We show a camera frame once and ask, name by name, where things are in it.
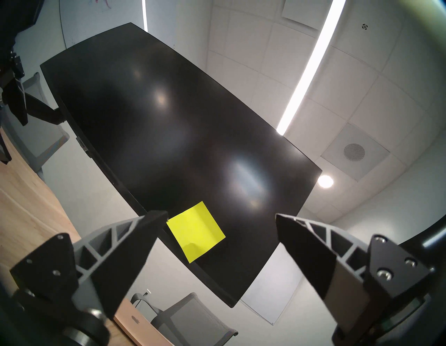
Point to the gold closed laptop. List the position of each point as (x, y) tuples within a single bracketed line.
[(136, 324)]

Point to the peeled yellow sticky note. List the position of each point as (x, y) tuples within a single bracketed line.
[(195, 230)]

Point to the grey mesh office chair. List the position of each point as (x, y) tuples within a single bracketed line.
[(45, 146), (195, 321)]

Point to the curved black monitor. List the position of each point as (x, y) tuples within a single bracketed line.
[(174, 139)]

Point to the round ceiling speaker grille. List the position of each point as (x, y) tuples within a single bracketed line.
[(354, 151)]

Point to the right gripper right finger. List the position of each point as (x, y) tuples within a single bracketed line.
[(313, 258)]

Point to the linear ceiling light strip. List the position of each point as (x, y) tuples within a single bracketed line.
[(310, 66), (144, 15)]

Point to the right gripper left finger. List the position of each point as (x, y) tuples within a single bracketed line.
[(118, 258)]

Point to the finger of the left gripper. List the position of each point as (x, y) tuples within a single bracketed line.
[(17, 97), (4, 153)]

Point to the round ceiling downlight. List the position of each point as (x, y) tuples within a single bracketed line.
[(325, 181)]

